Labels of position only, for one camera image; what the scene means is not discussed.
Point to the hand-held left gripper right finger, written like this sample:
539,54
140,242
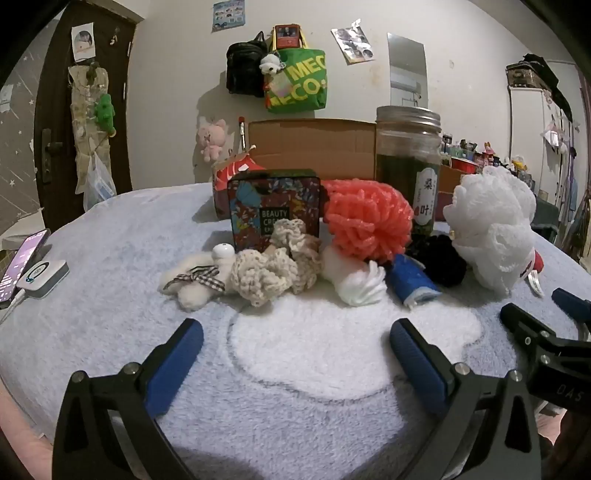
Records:
418,364

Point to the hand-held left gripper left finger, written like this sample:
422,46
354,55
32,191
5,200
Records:
178,364

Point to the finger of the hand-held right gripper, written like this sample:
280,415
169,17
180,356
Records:
521,323
572,304

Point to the red plush pouch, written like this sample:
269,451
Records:
537,265

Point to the white fluffy star hair clip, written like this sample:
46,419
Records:
194,290

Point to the blue cloth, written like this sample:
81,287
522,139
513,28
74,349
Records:
411,279

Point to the black fluffy scrunchie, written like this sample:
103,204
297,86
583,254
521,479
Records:
443,263

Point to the white sock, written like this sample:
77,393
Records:
355,281

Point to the white mesh bath pouf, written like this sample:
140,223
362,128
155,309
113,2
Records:
489,221

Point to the beige crochet scrunchie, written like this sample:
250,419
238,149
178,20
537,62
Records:
263,277

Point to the coral mesh bath pouf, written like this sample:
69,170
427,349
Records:
364,217

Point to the cardboard box with red lining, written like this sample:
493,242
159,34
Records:
314,147

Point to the white power bank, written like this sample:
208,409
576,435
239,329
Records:
44,277

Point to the cluttered dark side table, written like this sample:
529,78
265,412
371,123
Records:
480,154

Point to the white wardrobe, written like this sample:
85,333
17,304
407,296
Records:
531,129

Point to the dark patterned square box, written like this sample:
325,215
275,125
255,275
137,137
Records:
258,203

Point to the smartphone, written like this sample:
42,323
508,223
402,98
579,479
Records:
23,263

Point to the clear plastic bag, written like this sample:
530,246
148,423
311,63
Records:
99,184

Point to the glass jar of green leaves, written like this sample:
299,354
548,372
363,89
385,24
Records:
397,157

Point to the pink plush toy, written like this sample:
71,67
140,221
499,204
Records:
211,138

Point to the dark bag on wardrobe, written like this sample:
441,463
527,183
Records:
531,71

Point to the green plush toy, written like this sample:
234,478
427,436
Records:
105,113

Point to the beige hanging organizer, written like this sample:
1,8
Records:
83,120

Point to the dark brown door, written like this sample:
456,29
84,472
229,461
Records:
55,92

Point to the green tote bag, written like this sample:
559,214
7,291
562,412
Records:
300,87

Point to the black backpack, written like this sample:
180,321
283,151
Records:
242,69

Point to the small panda plush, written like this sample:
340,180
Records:
270,64

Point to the white picture on door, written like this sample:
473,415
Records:
83,41

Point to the wall mirror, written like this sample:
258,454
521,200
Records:
406,60

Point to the wall photo prints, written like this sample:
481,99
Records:
353,41

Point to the red photo frame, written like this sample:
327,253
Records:
287,37

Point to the blue wall poster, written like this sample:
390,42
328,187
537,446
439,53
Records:
228,16

